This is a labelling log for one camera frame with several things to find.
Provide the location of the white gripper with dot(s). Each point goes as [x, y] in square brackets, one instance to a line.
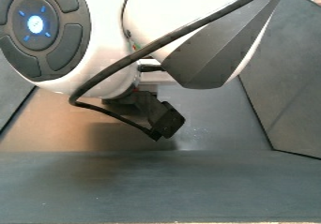
[151, 76]

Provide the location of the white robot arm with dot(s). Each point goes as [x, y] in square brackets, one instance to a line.
[60, 41]

